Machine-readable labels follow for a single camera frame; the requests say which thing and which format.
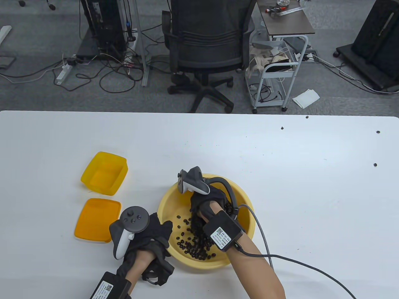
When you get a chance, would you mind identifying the white flat power strip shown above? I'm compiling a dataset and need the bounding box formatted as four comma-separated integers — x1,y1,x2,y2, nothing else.
56,67,71,85

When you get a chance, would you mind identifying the pile of dark coffee beans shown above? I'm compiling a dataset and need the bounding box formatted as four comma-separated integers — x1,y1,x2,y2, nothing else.
175,199,237,260

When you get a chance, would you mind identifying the person's left forearm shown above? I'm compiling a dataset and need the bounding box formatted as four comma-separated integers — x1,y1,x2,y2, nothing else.
125,254,156,295

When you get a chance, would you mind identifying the orange plastic box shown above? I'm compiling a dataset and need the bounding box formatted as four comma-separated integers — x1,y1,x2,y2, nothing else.
80,151,128,196

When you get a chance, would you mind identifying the tangle of black floor cables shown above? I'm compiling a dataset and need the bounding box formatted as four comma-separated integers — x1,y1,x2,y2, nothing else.
0,31,169,94

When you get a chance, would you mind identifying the grey hand controller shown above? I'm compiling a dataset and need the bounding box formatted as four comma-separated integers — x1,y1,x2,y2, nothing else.
177,166,240,220
109,206,150,260

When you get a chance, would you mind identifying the white folded paper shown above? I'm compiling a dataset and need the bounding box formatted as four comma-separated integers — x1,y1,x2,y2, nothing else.
292,89,320,109

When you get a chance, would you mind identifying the grey floor cable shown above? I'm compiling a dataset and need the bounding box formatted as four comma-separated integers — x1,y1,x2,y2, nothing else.
312,55,399,94

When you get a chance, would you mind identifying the orange box lid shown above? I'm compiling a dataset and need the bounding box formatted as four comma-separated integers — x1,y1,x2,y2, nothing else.
74,198,122,244

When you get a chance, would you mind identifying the person's left hand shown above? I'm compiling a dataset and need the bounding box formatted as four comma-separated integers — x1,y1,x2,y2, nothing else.
117,213,175,286

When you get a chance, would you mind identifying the brown side table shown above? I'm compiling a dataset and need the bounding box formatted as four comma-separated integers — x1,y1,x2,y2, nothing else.
256,0,315,38

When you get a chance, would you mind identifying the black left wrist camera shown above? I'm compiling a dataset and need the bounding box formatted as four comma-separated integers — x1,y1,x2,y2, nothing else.
90,272,133,299

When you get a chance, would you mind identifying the black computer tower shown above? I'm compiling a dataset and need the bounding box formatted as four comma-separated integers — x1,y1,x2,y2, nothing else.
76,0,129,62

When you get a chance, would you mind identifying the yellow plastic basin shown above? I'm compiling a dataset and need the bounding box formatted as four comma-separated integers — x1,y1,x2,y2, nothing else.
157,173,256,270

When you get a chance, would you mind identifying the person's right forearm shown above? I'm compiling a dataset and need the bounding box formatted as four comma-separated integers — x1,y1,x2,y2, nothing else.
226,234,286,299

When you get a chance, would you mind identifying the white metal desk leg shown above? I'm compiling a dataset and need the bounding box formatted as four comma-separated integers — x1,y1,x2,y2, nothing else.
132,0,149,87

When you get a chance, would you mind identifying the person's right hand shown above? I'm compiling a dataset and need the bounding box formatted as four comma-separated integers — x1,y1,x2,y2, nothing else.
190,184,228,233

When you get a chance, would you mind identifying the thin black camera cable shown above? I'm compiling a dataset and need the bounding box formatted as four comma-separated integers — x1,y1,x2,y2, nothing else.
234,243,357,299

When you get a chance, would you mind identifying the white upright power strip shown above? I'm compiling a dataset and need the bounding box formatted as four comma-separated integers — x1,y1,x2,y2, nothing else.
126,27,139,50

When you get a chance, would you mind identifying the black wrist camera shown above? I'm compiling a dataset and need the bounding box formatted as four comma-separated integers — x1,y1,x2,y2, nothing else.
90,272,133,299
203,211,243,252

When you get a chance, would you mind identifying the grey left hand controller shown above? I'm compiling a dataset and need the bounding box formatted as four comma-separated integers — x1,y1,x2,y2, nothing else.
109,206,150,260

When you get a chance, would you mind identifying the white rolling cart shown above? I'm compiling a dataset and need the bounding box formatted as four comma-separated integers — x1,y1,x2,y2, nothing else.
245,31,309,114

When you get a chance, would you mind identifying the grey flat device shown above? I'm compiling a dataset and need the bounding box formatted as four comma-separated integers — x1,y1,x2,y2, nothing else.
284,36,307,52

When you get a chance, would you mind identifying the beige strap bundle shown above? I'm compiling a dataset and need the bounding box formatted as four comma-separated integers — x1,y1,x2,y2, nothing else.
246,42,292,78

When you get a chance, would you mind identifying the black mesh office chair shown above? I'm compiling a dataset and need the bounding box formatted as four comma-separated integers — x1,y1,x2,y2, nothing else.
161,0,255,114

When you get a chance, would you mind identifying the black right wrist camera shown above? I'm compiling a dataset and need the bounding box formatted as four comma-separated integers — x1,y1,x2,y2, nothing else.
203,211,243,252

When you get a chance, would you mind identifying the grey right hand controller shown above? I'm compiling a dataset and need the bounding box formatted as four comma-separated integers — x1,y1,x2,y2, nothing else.
177,166,240,220

